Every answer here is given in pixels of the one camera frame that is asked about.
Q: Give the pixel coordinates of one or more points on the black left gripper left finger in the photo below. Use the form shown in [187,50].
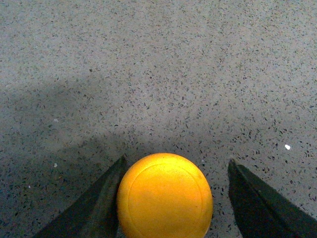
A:
[94,213]

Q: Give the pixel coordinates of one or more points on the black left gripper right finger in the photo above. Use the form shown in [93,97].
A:
[261,212]

